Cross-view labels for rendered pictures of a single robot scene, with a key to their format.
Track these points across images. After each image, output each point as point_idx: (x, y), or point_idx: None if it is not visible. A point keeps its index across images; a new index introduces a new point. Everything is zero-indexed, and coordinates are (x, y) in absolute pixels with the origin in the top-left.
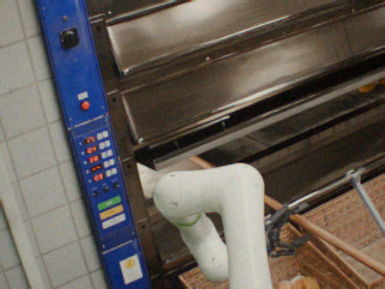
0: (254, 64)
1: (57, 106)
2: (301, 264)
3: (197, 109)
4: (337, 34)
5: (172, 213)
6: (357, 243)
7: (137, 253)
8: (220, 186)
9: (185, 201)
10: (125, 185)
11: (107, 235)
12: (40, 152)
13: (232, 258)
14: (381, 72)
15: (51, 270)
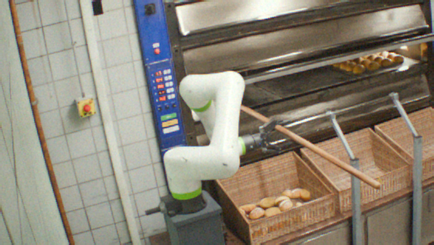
0: (272, 39)
1: (139, 50)
2: (301, 181)
3: (231, 63)
4: (332, 28)
5: (187, 97)
6: (345, 175)
7: None
8: (216, 81)
9: (195, 89)
10: (180, 106)
11: (166, 138)
12: (127, 78)
13: (215, 119)
14: (359, 53)
15: (128, 157)
